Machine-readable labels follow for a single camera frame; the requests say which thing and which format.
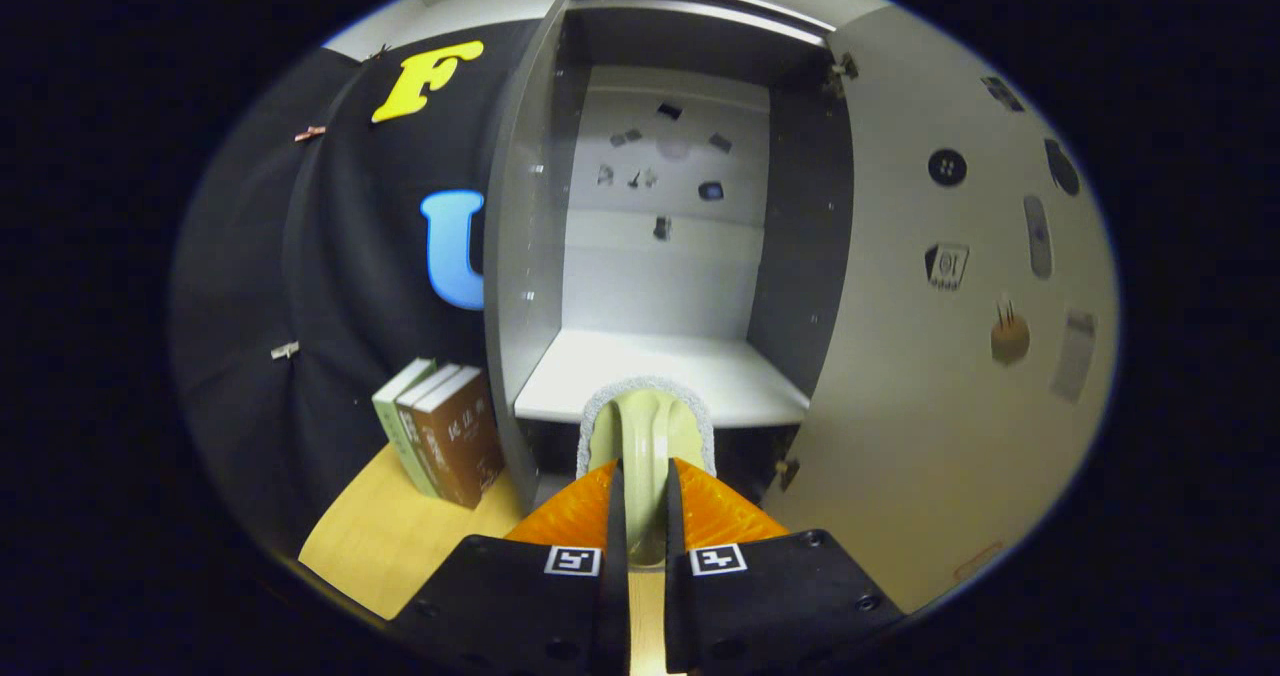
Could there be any thin brown book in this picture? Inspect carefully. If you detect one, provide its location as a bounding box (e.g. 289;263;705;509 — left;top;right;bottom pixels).
395;363;463;502

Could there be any beige cabinet door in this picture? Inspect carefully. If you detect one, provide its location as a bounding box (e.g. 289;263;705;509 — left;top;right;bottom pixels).
765;6;1121;615

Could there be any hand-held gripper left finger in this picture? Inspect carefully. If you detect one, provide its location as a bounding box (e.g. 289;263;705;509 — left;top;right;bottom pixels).
393;458;631;676

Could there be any thick brown book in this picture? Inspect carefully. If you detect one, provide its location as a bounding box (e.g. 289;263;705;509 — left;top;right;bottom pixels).
412;366;506;510

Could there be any green book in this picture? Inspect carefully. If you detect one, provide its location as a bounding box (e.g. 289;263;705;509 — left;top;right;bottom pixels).
372;358;438;499

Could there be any white cabinet shelf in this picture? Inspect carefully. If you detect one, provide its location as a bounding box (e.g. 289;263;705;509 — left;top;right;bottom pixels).
513;328;811;429

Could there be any pale green scrubbing brush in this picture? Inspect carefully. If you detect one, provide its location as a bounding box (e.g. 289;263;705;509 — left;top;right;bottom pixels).
576;376;717;569

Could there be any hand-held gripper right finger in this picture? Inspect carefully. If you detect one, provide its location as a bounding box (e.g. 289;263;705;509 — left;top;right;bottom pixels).
664;458;907;676

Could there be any black backdrop cloth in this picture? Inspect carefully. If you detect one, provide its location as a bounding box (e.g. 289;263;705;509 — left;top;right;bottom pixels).
170;21;546;577

